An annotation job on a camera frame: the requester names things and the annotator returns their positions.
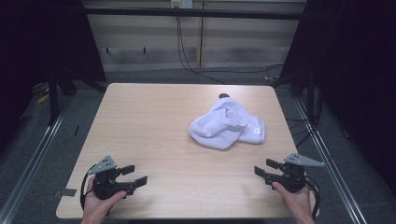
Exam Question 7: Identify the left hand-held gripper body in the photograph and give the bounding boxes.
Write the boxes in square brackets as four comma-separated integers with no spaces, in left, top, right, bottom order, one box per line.
[87,155,138,201]

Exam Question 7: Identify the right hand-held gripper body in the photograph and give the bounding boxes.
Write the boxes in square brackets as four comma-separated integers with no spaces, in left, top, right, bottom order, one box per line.
[263,152,325,193]

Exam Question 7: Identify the white towel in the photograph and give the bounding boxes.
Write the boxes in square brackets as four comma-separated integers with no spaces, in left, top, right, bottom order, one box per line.
[188,96,266,151]

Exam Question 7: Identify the person's right hand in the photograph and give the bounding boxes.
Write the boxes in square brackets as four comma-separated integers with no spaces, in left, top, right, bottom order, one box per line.
[271,182,315,219]

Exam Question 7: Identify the person's left hand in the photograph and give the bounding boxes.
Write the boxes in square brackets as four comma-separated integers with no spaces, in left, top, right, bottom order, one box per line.
[81,176,128,220]

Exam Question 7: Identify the grey tape strip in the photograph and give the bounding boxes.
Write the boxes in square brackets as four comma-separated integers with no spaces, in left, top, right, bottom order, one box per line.
[60,188,78,198]

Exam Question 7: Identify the black metal stand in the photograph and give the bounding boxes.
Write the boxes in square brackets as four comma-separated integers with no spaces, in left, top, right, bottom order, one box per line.
[47,69,61,127]

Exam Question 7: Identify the yellow object on floor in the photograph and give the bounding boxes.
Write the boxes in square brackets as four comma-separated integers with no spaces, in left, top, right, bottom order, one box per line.
[35,92,50,105]

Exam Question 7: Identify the dark curtain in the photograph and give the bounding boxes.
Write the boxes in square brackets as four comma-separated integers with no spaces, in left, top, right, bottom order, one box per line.
[0,0,107,153]
[278,0,396,190]

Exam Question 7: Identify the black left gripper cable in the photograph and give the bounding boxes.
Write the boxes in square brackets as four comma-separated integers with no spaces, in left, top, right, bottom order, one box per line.
[79,164,98,211]

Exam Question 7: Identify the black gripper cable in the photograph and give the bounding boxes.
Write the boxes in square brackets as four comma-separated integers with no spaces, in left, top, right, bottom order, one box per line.
[79,164,98,211]
[305,175,321,219]

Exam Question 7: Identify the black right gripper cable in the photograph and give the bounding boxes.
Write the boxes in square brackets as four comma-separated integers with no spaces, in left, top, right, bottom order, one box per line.
[305,175,321,219]

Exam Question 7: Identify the metal floor rail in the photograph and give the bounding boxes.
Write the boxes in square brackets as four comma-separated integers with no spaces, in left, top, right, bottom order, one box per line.
[292,96,369,224]
[0,101,74,224]

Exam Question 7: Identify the black floor cables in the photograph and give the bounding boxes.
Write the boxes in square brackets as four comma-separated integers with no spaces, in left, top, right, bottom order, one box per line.
[285,116,317,147]

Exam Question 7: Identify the black hanging wall cable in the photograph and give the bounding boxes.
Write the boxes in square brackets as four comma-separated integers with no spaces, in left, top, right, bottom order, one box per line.
[175,7,285,86]

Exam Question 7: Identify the black horizontal frame bar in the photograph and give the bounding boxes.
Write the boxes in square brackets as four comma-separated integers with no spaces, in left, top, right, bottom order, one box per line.
[83,7,305,21]

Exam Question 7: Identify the white wall power outlet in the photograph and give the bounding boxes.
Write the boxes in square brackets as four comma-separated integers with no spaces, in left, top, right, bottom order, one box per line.
[170,0,194,9]

